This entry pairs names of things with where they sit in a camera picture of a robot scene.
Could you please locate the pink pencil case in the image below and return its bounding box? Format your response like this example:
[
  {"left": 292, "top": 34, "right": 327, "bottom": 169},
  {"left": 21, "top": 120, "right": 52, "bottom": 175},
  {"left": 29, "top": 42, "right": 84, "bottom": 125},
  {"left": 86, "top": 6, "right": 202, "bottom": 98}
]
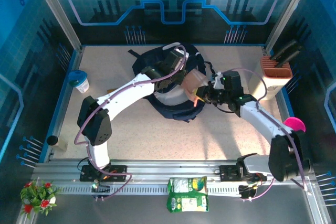
[{"left": 182, "top": 69, "right": 208, "bottom": 108}]

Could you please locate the navy blue backpack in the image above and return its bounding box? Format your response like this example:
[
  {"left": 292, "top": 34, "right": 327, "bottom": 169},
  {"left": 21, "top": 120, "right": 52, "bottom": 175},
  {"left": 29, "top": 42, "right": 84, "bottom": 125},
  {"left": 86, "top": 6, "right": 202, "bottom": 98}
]
[{"left": 128, "top": 42, "right": 218, "bottom": 123}]

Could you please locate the beige orange knife block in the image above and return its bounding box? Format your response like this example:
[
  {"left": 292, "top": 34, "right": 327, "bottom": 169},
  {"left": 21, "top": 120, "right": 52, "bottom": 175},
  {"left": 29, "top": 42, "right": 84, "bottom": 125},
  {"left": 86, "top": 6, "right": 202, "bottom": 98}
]
[{"left": 248, "top": 56, "right": 293, "bottom": 101}]

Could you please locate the magenta plastic cup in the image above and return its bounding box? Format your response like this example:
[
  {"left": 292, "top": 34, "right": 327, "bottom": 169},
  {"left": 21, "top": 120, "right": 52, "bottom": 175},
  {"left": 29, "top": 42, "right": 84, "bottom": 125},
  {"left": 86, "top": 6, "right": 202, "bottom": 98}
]
[{"left": 285, "top": 117, "right": 307, "bottom": 133}]

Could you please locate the white cup with blue lid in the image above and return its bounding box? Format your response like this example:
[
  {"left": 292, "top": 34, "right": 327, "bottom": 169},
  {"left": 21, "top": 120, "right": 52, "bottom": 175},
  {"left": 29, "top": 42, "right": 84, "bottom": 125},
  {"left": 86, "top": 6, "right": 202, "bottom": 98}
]
[{"left": 68, "top": 70, "right": 90, "bottom": 93}]

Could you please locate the green snack bag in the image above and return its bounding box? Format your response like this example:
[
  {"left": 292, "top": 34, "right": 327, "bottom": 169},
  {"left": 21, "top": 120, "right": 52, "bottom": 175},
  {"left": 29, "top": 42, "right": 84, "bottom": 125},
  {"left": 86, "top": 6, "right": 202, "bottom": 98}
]
[{"left": 167, "top": 176, "right": 210, "bottom": 213}]

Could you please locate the beige bottle with black cap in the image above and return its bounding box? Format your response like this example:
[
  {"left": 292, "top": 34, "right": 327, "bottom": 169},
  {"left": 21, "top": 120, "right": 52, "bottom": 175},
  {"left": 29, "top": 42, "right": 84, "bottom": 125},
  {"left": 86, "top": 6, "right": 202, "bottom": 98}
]
[{"left": 46, "top": 135, "right": 68, "bottom": 153}]

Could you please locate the artificial red flower plant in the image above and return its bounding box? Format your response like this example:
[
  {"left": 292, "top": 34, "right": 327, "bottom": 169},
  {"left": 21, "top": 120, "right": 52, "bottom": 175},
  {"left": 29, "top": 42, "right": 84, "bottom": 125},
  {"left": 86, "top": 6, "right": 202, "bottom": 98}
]
[{"left": 20, "top": 179, "right": 62, "bottom": 219}]

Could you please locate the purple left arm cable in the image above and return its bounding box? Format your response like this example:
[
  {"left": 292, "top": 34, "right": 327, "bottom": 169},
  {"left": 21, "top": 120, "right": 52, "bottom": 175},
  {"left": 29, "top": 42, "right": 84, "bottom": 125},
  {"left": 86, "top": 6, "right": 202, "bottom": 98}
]
[{"left": 74, "top": 45, "right": 188, "bottom": 201}]

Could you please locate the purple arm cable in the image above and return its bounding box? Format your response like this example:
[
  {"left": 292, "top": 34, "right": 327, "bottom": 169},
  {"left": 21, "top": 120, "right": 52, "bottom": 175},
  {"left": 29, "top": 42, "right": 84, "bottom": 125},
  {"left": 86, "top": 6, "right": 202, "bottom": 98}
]
[
  {"left": 74, "top": 45, "right": 188, "bottom": 201},
  {"left": 235, "top": 68, "right": 308, "bottom": 202}
]

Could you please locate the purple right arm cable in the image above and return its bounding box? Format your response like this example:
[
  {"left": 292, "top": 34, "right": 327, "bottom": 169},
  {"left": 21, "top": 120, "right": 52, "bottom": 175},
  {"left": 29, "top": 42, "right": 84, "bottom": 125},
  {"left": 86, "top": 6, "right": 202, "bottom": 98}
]
[{"left": 235, "top": 68, "right": 308, "bottom": 202}]

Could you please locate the black knife handle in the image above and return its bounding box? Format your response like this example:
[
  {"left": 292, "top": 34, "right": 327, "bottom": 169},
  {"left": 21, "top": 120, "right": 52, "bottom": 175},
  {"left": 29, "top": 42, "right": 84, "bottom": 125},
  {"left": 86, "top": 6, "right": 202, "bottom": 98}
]
[
  {"left": 275, "top": 45, "right": 303, "bottom": 68},
  {"left": 270, "top": 39, "right": 299, "bottom": 61}
]

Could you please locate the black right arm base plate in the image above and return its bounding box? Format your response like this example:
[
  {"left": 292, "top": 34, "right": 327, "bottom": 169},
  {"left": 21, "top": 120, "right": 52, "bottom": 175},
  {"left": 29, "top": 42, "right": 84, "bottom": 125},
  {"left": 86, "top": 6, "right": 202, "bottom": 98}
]
[{"left": 219, "top": 165, "right": 267, "bottom": 183}]

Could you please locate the aluminium mounting rail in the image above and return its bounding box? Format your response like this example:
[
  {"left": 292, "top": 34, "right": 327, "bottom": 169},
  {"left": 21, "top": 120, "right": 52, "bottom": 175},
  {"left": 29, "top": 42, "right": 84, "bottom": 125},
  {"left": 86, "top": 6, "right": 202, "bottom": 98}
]
[{"left": 31, "top": 159, "right": 314, "bottom": 196}]

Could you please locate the aluminium frame post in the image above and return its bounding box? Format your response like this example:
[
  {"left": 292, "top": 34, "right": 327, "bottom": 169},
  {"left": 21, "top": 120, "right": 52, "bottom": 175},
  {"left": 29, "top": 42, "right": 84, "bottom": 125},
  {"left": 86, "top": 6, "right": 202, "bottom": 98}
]
[
  {"left": 29, "top": 0, "right": 83, "bottom": 53},
  {"left": 264, "top": 0, "right": 314, "bottom": 51}
]

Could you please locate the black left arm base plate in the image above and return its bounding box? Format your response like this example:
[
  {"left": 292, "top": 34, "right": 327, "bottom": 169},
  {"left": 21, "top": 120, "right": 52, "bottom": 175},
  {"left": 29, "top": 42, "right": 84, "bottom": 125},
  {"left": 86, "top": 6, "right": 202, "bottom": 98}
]
[{"left": 80, "top": 165, "right": 127, "bottom": 183}]

